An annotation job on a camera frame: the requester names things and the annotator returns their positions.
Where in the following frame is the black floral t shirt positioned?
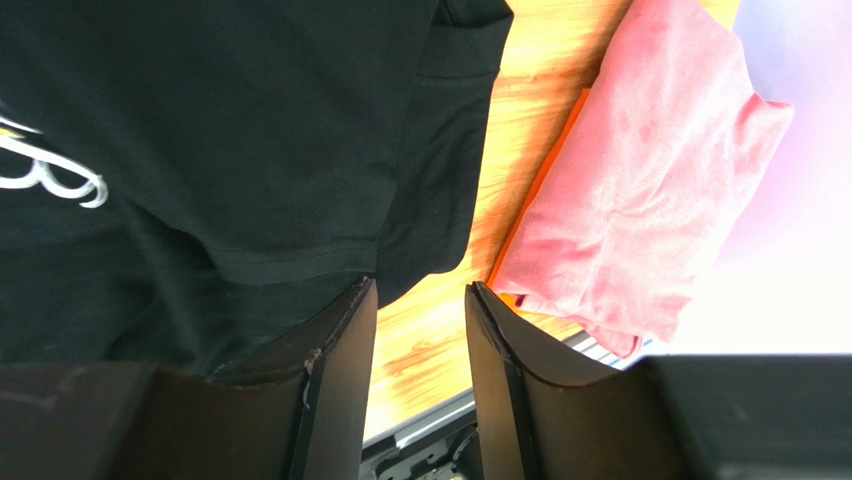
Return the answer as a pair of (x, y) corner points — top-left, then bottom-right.
(1, 1), (513, 376)

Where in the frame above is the folded orange t shirt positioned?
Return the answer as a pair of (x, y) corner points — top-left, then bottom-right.
(486, 87), (591, 314)

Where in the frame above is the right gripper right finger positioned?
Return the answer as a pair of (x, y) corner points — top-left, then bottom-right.
(465, 282), (851, 479)

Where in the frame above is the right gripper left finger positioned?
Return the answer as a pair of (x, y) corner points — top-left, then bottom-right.
(1, 279), (377, 479)

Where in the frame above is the folded pink t shirt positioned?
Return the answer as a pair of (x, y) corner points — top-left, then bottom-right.
(495, 1), (794, 358)

